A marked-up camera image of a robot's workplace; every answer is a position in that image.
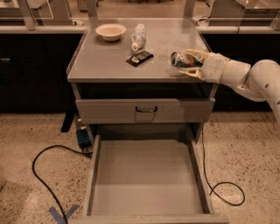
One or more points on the white bowl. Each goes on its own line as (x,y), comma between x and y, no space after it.
(111,32)

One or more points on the blue power box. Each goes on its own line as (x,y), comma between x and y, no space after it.
(83,138)

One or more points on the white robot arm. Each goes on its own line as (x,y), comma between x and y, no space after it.
(259,83)

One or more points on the open grey middle drawer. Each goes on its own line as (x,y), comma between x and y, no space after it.
(146,181)

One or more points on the clear plastic water bottle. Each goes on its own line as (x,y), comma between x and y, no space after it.
(138,37)

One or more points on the closed grey top drawer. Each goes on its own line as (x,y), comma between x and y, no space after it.
(103,111)

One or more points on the black snack packet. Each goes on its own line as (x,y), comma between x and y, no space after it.
(138,58)

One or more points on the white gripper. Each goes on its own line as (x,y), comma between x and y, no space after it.
(213,68)

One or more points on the black drawer handle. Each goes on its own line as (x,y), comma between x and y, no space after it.
(146,110)

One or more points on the grey drawer cabinet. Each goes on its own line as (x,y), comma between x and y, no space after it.
(99,70)

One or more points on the redbull can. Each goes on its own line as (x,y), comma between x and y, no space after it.
(184,60)

